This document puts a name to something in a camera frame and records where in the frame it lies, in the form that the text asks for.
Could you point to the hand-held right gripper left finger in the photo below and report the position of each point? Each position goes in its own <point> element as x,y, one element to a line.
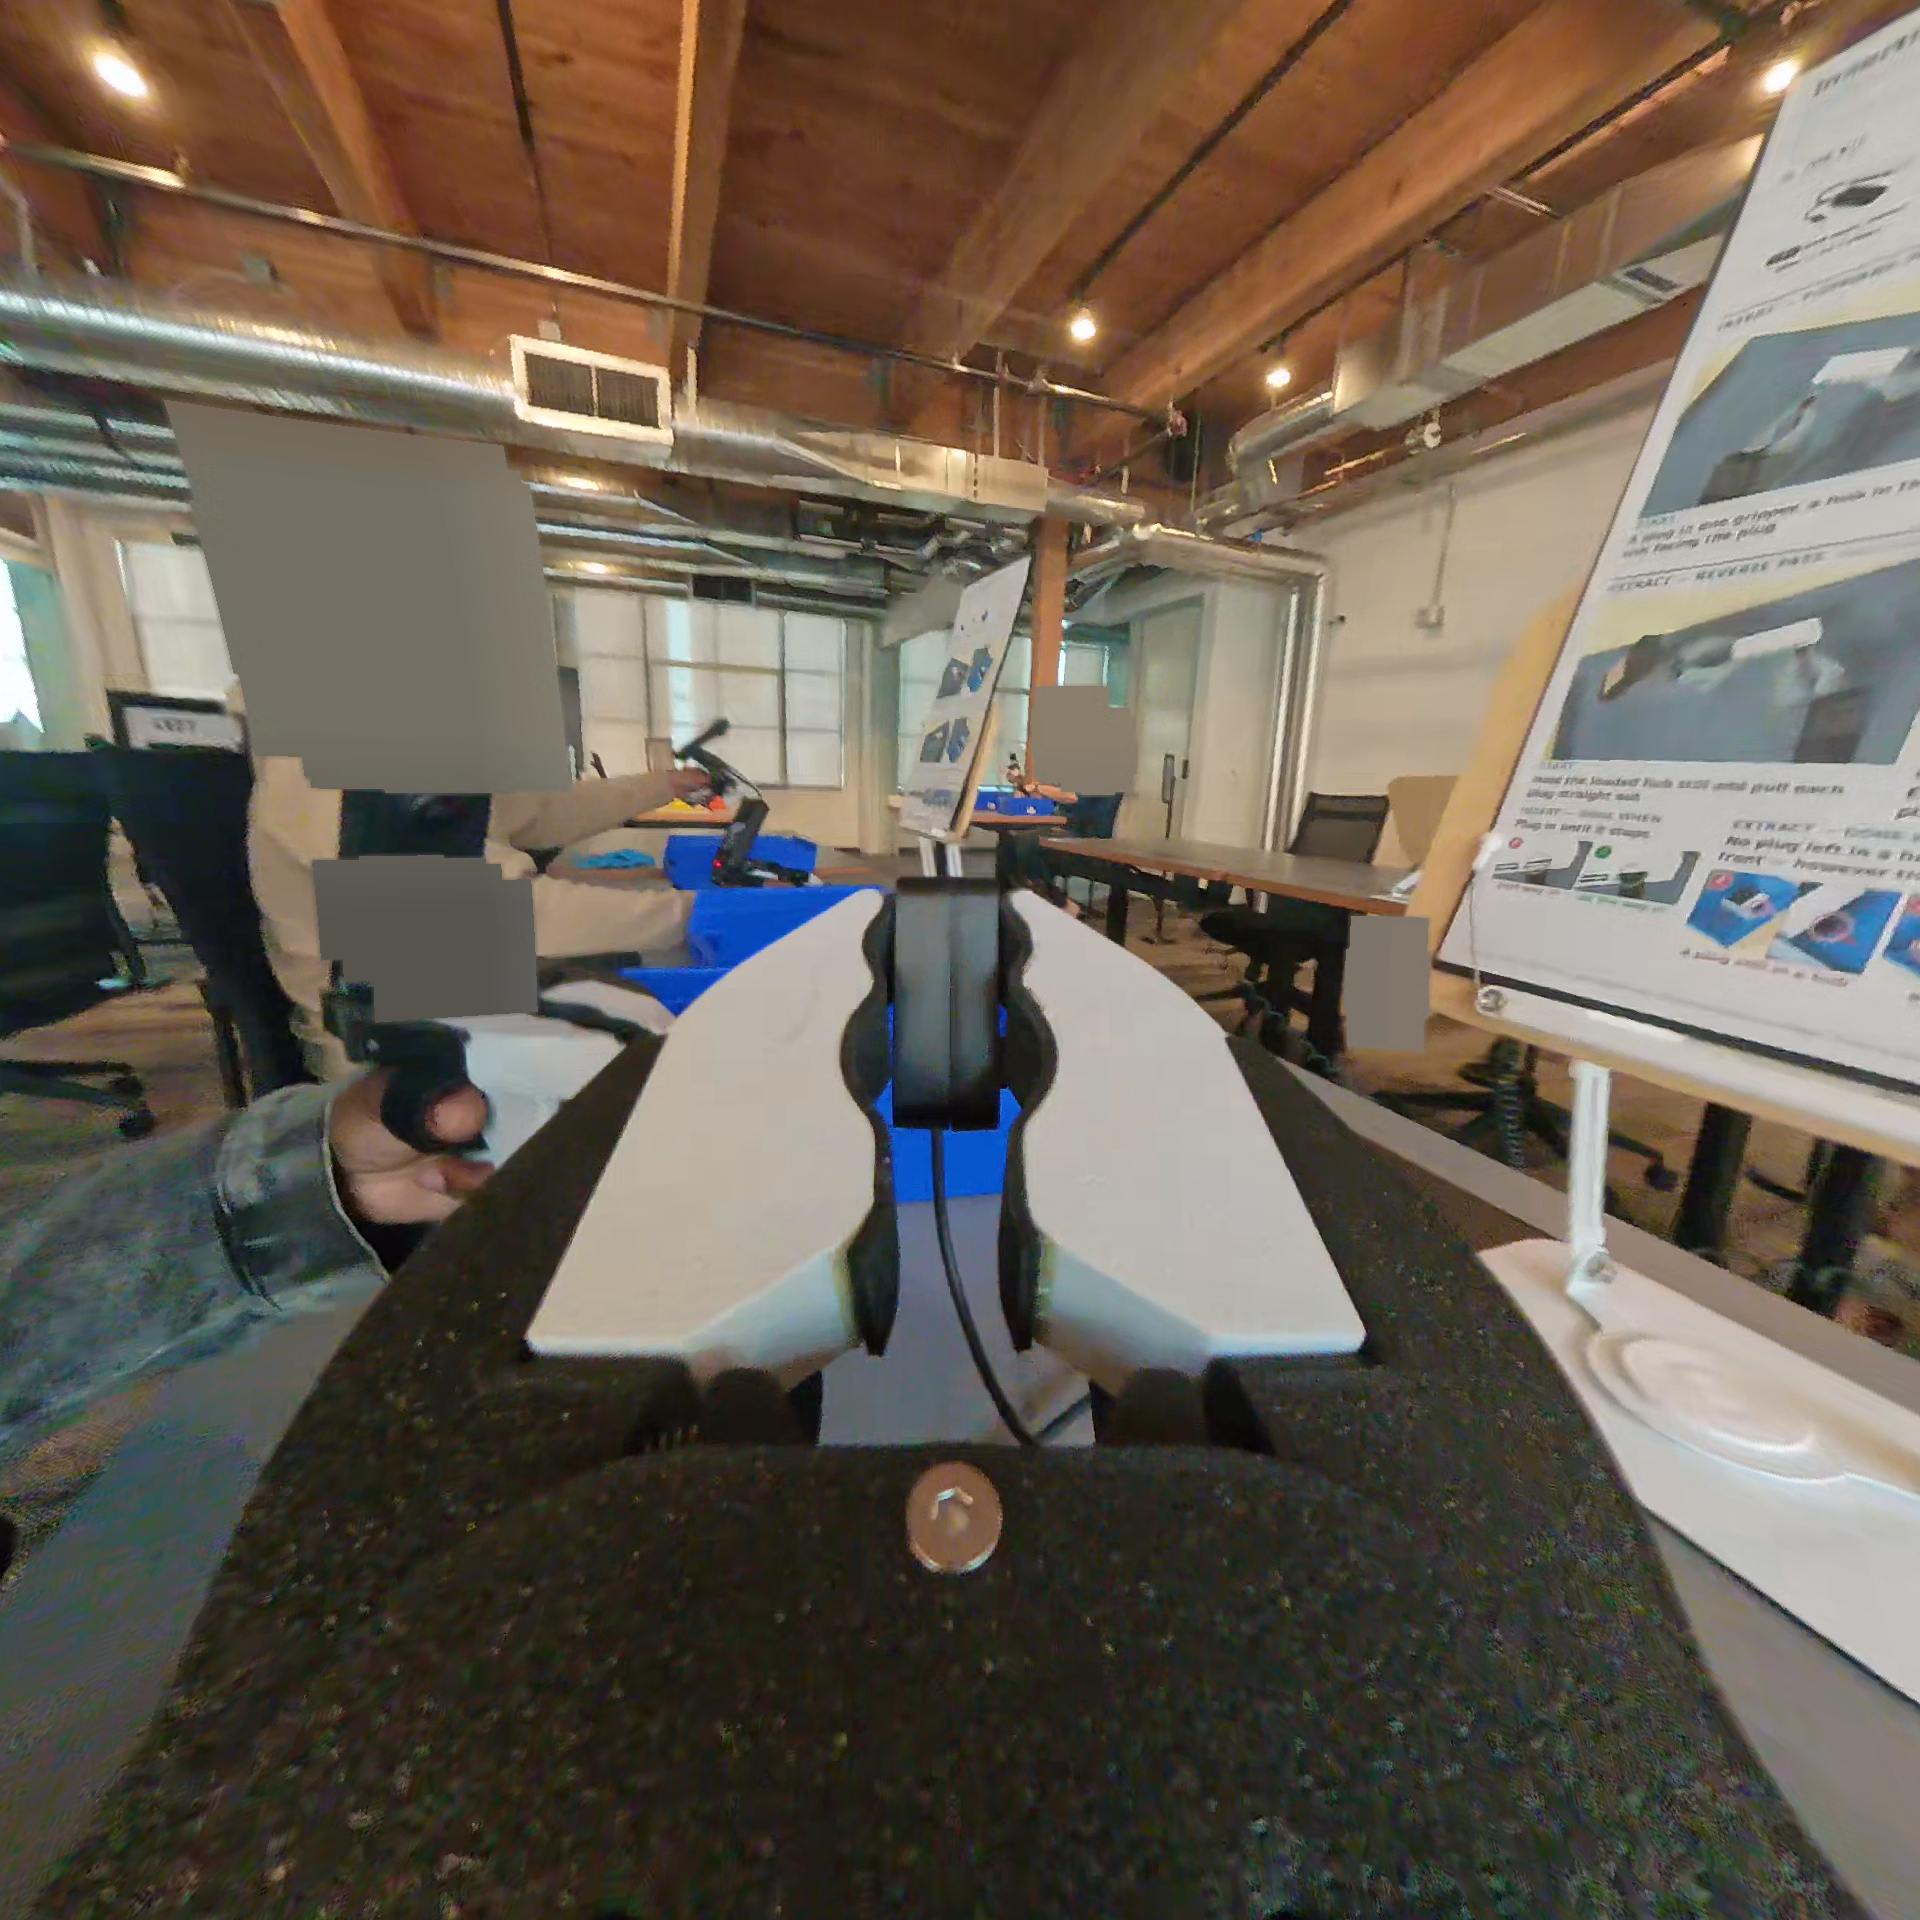
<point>721,1187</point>

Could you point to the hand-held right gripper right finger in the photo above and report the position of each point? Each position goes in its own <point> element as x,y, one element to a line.
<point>1187,1187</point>

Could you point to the blue plastic bin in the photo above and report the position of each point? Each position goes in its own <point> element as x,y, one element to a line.
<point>737,924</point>
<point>737,863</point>

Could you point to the person's left hand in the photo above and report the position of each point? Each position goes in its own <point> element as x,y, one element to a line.
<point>405,1155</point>

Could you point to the wooden office desk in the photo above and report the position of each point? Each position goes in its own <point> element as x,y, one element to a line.
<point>1229,873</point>

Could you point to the printed roll-up banner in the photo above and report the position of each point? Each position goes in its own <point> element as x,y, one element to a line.
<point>970,692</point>

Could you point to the white document stand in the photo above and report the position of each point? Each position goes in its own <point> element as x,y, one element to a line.
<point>1740,1411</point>

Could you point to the wooden support column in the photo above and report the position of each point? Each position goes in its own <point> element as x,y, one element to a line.
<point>1047,603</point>

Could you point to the white vent grille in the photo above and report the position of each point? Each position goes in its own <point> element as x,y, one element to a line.
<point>592,387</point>

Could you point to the printed paper sheet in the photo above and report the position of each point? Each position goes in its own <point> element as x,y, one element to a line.
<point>1740,603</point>

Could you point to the large metal ventilation duct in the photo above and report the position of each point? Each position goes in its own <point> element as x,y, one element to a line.
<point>361,362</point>

